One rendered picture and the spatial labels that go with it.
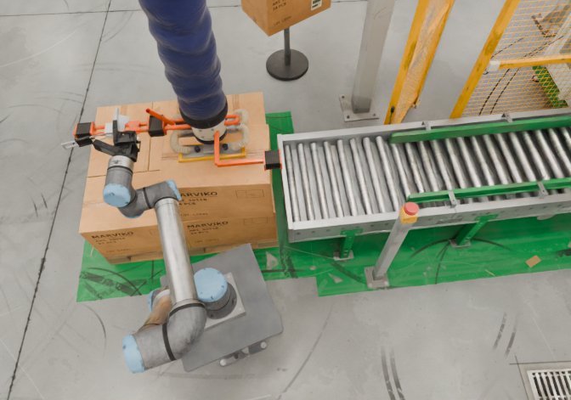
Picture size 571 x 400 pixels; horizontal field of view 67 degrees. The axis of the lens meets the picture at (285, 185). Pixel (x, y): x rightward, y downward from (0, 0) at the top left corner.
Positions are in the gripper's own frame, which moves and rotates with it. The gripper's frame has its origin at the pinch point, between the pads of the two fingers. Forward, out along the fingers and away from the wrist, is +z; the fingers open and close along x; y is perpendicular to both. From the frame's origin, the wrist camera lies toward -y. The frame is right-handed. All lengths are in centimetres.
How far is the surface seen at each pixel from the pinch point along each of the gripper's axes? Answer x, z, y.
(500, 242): -158, -4, 217
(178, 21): 34.1, 12.7, 29.6
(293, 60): -155, 190, 83
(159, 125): -32.1, 22.3, 4.2
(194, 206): -86, 5, 11
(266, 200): -81, 4, 53
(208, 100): -9.4, 15.4, 32.2
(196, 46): 22.0, 13.8, 33.3
